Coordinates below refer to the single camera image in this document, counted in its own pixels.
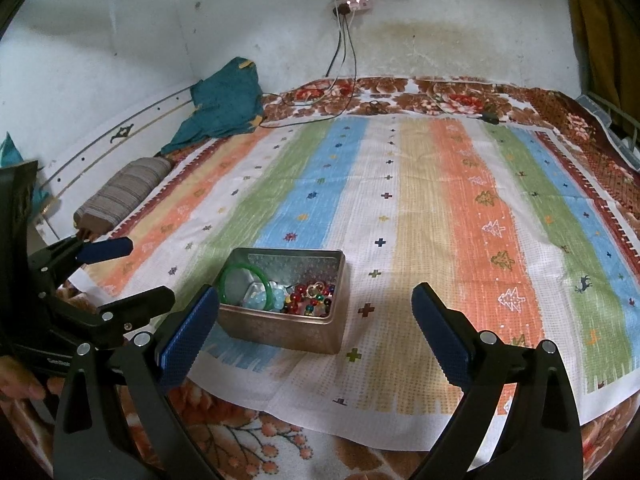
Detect black power cable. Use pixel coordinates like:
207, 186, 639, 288
252, 12, 347, 128
257, 12, 358, 128

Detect light blue bead bracelet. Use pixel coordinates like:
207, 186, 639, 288
242, 282, 286, 313

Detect grey striped pillow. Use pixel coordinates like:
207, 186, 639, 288
73, 156, 173, 233

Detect person's left hand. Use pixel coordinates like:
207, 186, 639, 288
0, 355, 65, 402

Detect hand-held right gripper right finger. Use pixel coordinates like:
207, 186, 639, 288
411, 282, 585, 480

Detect white power strip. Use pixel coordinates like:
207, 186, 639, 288
332, 0, 373, 15

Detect teal garment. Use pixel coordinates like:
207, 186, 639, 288
160, 57, 266, 157

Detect red and yellow bead bracelet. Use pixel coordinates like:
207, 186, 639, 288
285, 280, 337, 318

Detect mustard yellow hanging garment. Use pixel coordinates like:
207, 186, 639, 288
567, 0, 640, 111

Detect colourful striped cloth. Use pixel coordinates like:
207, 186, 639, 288
82, 112, 640, 453

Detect dark red bead bracelet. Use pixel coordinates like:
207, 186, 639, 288
295, 280, 337, 306

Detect silver metal tin box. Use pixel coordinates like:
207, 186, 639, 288
216, 247, 347, 356

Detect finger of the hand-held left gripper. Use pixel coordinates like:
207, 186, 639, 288
27, 236, 135, 281
95, 285, 177, 348

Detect white charging cable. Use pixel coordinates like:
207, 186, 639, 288
295, 79, 342, 107

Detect teal hanging fabric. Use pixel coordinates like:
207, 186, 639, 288
0, 132, 21, 168

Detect white decorated headboard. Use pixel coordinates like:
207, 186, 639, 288
35, 85, 196, 211

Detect green jade bangle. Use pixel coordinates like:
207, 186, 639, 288
220, 265, 275, 311

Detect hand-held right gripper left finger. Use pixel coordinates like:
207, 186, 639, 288
52, 284, 236, 480

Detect multicolour glass bead bracelet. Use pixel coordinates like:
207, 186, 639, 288
287, 297, 331, 317

